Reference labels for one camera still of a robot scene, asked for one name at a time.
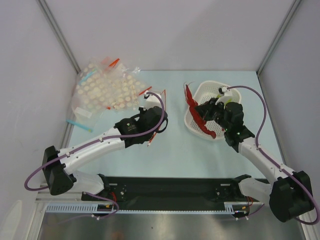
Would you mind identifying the clear bag with orange zipper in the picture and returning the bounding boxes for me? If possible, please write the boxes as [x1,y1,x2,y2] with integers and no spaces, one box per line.
[137,86,168,147]

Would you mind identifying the white perforated plastic basket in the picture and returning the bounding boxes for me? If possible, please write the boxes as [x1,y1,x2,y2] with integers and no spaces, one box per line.
[184,80,242,141]

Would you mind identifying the red toy lobster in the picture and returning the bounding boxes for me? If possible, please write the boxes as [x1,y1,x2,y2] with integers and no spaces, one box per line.
[183,84,216,139]

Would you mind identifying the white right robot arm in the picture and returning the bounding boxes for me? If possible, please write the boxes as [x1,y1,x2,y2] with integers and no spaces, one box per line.
[195,98,320,223]

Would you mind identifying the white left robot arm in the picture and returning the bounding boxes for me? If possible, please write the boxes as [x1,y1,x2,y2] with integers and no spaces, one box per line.
[43,106,168,200]

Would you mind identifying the pile of clear zip bags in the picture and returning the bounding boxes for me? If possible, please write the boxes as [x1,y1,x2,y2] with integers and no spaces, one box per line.
[66,57,152,133]

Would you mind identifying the green toy apple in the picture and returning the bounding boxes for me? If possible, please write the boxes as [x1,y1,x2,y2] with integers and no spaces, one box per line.
[215,94,232,106]

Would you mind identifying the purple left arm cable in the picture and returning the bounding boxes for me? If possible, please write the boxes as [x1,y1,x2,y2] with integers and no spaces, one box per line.
[24,91,166,193]

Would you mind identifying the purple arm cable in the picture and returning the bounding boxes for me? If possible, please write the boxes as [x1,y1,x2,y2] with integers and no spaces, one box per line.
[24,91,166,193]
[226,85,316,225]

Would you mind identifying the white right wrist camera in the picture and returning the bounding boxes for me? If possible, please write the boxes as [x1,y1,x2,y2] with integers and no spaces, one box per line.
[215,86,234,105]

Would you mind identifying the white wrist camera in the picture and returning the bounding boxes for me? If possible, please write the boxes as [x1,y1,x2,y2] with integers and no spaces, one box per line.
[142,92,162,110]
[215,86,234,105]

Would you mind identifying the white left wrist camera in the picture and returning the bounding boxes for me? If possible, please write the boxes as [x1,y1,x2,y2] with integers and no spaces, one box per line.
[142,92,162,110]

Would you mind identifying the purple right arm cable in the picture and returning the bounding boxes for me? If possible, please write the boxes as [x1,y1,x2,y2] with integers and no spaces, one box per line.
[226,85,316,225]

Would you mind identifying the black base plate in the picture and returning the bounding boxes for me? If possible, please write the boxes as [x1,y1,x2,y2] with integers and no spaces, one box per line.
[81,177,248,208]

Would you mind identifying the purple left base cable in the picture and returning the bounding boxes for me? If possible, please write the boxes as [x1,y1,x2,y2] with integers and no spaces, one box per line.
[47,191,120,226]

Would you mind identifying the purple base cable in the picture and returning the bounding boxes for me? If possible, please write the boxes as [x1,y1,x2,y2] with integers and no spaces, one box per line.
[236,203,265,220]
[47,191,120,226]

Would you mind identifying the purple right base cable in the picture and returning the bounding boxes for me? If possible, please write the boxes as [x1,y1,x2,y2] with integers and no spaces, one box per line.
[236,203,265,220]

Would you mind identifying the white slotted cable duct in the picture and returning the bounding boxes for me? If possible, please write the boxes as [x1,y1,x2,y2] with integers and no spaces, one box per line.
[45,203,249,215]

